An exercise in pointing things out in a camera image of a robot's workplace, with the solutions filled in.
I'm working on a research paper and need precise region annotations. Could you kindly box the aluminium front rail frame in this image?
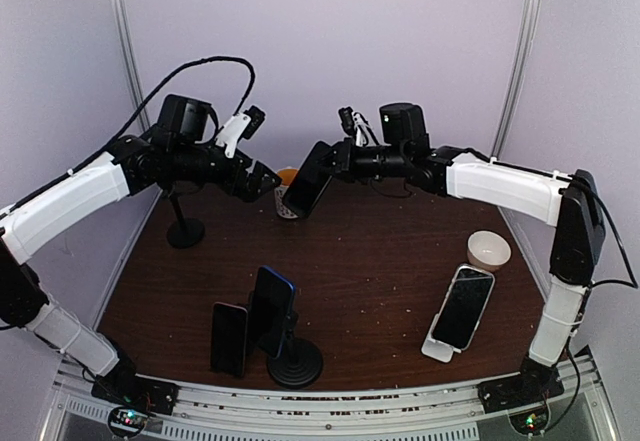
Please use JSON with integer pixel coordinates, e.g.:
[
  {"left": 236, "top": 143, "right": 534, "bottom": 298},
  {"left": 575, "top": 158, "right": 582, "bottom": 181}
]
[{"left": 34, "top": 339, "right": 623, "bottom": 440}]

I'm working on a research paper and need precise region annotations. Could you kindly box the black smartphone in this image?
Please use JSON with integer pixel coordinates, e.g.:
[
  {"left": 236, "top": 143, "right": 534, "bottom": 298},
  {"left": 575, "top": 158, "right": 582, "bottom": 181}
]
[{"left": 283, "top": 141, "right": 331, "bottom": 218}]

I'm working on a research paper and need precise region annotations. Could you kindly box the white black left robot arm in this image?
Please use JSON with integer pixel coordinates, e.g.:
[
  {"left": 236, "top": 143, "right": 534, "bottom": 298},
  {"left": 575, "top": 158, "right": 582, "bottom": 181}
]
[{"left": 1, "top": 95, "right": 279, "bottom": 405}]

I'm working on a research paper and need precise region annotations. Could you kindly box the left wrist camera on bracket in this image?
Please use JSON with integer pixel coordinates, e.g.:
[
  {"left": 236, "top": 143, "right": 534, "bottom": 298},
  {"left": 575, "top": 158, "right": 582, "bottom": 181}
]
[{"left": 214, "top": 106, "right": 266, "bottom": 159}]

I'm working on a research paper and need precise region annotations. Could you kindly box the white ceramic bowl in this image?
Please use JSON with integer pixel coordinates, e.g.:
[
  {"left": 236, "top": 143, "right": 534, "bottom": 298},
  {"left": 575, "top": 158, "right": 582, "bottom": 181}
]
[{"left": 467, "top": 230, "right": 512, "bottom": 272}]

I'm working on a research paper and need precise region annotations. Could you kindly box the blue smartphone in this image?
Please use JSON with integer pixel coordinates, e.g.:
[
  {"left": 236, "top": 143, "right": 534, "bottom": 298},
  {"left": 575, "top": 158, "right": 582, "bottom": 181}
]
[{"left": 248, "top": 266, "right": 296, "bottom": 358}]

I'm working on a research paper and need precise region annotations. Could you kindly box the white floral mug yellow inside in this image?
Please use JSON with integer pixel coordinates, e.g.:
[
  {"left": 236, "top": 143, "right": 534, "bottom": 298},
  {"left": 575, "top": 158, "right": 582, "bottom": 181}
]
[{"left": 273, "top": 167, "right": 302, "bottom": 221}]

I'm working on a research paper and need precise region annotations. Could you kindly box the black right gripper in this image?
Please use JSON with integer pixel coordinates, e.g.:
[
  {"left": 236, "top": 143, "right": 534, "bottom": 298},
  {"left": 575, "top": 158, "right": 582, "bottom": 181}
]
[{"left": 310, "top": 136, "right": 409, "bottom": 185}]

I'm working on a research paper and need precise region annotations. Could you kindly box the left controller circuit board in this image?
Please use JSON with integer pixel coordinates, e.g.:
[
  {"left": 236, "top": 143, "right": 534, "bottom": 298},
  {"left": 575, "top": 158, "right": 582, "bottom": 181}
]
[{"left": 107, "top": 406, "right": 149, "bottom": 438}]

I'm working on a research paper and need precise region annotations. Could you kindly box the pink-edged dark smartphone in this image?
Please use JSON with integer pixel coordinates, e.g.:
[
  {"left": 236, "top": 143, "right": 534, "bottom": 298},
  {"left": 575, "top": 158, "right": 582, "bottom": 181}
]
[{"left": 210, "top": 302, "right": 248, "bottom": 378}]

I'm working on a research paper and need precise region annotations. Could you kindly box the white phone stand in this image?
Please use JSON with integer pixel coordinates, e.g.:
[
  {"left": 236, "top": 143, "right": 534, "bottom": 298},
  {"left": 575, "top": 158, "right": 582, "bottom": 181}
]
[{"left": 421, "top": 310, "right": 464, "bottom": 363}]

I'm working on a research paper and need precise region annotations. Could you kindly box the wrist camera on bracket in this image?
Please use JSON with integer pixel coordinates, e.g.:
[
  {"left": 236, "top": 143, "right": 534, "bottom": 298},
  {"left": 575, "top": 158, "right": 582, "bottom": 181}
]
[
  {"left": 214, "top": 106, "right": 266, "bottom": 159},
  {"left": 338, "top": 107, "right": 381, "bottom": 147}
]

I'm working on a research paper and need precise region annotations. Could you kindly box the black round-base phone stand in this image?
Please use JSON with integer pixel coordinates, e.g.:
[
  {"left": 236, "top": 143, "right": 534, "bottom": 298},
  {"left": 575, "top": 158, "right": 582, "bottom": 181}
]
[{"left": 165, "top": 185, "right": 205, "bottom": 249}]

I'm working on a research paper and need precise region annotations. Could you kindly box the right controller circuit board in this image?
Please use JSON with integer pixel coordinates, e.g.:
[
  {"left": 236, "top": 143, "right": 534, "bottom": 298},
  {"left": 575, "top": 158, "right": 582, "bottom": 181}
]
[{"left": 509, "top": 411, "right": 549, "bottom": 436}]

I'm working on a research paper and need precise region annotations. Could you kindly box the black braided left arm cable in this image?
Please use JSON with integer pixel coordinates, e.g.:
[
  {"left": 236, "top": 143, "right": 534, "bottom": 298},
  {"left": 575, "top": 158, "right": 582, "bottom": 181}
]
[{"left": 64, "top": 55, "right": 257, "bottom": 177}]

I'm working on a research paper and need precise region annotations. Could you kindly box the controller circuit board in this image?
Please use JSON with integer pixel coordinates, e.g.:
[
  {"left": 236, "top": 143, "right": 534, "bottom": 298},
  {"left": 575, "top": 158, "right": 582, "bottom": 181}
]
[
  {"left": 509, "top": 411, "right": 549, "bottom": 436},
  {"left": 107, "top": 406, "right": 149, "bottom": 438}
]

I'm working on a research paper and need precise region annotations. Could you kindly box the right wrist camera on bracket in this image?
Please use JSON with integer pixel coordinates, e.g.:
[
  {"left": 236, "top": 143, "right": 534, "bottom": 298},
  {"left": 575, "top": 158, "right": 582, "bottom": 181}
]
[{"left": 338, "top": 107, "right": 381, "bottom": 147}]

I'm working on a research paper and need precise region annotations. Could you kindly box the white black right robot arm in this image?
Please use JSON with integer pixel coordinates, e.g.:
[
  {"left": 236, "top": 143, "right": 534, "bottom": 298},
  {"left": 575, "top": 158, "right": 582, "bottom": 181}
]
[{"left": 320, "top": 102, "right": 606, "bottom": 413}]

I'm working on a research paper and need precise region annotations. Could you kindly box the white-cased smartphone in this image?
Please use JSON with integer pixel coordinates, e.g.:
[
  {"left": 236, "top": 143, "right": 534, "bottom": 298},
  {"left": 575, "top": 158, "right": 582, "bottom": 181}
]
[{"left": 431, "top": 264, "right": 495, "bottom": 351}]

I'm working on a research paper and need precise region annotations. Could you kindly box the black front phone stand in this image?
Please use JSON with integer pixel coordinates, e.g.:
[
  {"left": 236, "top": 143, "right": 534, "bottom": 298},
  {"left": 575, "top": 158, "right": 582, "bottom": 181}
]
[{"left": 266, "top": 312, "right": 324, "bottom": 390}]

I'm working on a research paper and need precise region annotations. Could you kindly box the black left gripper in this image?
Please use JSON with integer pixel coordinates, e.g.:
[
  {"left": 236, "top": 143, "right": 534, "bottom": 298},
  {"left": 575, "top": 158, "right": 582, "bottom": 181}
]
[{"left": 171, "top": 141, "right": 281, "bottom": 202}]

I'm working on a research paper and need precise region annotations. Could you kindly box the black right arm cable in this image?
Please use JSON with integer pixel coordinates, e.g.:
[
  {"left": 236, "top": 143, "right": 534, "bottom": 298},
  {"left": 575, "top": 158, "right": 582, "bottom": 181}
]
[{"left": 464, "top": 145, "right": 640, "bottom": 432}]

